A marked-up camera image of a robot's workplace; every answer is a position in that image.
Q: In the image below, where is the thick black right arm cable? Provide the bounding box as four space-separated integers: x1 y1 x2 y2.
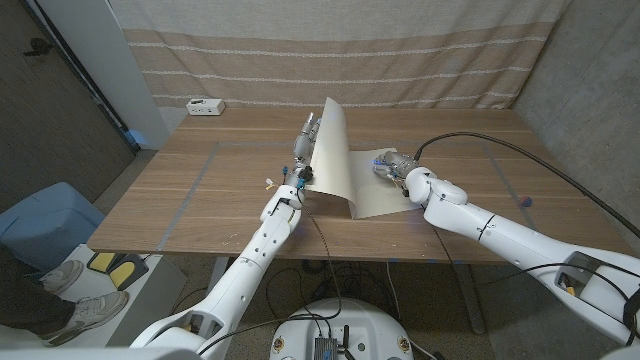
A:
413 131 640 240

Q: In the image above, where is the grey electronics box on torso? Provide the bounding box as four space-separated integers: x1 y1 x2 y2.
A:
313 336 340 360

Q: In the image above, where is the black door handle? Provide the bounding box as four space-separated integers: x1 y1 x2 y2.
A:
23 37 54 57

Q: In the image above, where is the yellow black foot pedal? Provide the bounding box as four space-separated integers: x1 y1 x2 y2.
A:
86 251 150 291

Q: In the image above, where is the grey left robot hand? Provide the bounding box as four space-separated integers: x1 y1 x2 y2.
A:
282 112 324 189

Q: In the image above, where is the cream paper file folder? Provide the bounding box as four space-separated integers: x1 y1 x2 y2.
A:
305 97 426 220

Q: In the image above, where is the thin black left wrist cable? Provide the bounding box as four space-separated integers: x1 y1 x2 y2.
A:
197 189 344 356

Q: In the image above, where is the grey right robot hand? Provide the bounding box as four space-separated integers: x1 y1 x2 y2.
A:
372 151 419 185

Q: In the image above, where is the white power strip box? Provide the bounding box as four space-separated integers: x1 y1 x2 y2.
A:
186 98 226 117

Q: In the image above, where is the white table leg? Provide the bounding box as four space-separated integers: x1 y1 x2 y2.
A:
204 256 230 301

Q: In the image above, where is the white floor platform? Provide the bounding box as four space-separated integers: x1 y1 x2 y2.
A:
0 243 189 349

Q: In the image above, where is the beige striped cloth backdrop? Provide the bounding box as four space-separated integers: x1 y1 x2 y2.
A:
108 0 571 110

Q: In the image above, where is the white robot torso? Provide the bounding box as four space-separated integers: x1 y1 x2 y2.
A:
269 297 415 360

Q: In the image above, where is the dark trouser leg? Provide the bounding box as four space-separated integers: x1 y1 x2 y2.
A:
0 243 76 336

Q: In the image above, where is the blue padded seat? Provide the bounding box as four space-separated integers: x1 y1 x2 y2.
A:
0 181 106 274

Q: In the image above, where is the grey table leg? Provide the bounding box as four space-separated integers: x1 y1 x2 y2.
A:
452 263 487 335

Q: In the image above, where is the grey sneaker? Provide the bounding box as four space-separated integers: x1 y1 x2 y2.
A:
39 290 130 347
39 259 85 296

